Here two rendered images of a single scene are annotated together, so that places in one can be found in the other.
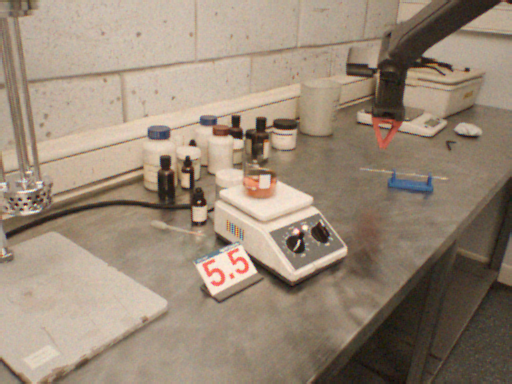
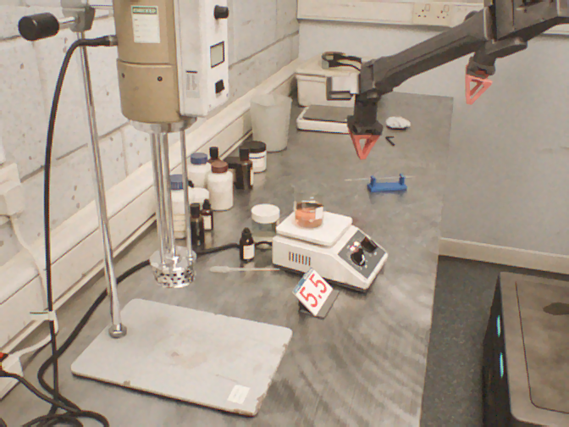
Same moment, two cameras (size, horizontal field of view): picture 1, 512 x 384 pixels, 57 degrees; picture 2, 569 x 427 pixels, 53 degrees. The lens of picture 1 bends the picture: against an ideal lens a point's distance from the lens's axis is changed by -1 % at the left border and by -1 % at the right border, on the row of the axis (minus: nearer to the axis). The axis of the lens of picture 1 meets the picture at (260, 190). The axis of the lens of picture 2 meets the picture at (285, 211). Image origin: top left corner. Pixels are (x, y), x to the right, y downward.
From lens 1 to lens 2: 49 cm
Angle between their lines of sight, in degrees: 20
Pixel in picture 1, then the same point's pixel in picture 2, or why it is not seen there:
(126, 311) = (267, 344)
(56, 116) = (82, 185)
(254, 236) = (323, 260)
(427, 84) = not seen: hidden behind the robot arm
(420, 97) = not seen: hidden behind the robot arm
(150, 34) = not seen: hidden behind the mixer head
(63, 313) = (220, 360)
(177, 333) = (315, 349)
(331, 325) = (412, 313)
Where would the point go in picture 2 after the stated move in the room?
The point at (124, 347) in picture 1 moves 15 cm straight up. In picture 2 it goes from (287, 370) to (289, 288)
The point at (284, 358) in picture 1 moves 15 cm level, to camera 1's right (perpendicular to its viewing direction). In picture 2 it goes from (400, 344) to (475, 324)
